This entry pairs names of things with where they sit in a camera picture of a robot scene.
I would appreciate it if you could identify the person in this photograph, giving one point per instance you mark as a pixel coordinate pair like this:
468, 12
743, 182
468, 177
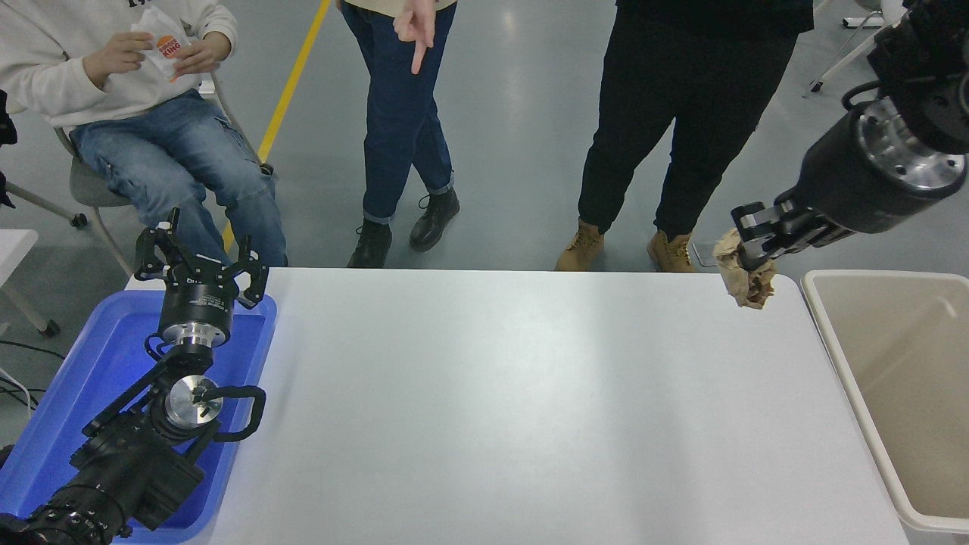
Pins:
397, 129
666, 98
151, 151

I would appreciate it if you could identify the person's hand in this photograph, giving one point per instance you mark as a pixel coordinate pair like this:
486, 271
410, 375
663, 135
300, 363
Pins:
416, 26

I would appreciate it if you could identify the blue plastic tray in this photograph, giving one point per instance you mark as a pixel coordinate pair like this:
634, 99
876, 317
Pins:
98, 363

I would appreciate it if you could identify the person's left hand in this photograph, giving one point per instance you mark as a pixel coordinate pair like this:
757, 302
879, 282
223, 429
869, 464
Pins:
200, 57

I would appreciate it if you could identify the black garment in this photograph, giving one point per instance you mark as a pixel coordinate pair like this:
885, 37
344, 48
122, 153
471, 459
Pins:
4, 121

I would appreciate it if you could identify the grey office chair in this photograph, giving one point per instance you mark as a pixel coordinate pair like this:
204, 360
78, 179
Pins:
95, 189

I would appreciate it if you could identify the small white side table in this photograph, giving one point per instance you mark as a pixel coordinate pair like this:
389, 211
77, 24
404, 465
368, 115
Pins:
14, 250

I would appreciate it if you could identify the white chair base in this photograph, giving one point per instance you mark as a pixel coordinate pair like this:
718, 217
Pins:
852, 53

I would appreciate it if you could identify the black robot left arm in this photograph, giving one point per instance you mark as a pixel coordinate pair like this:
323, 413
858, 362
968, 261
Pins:
129, 462

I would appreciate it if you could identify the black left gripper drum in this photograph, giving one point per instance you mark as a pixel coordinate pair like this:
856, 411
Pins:
195, 303

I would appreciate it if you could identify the person's right hand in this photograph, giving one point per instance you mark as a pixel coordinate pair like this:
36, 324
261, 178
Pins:
117, 57

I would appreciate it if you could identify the white printed paper bag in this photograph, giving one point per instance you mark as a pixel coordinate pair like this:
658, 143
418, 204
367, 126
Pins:
163, 42

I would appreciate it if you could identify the large pale bin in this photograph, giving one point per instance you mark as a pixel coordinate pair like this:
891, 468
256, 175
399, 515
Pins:
908, 378

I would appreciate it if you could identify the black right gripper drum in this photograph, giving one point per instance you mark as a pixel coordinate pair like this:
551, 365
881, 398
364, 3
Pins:
840, 189

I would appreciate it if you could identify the chair leg with castor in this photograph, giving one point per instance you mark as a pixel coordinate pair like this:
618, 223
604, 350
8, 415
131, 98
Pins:
45, 206

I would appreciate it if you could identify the tan paper ball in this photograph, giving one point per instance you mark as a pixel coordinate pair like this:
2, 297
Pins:
749, 286

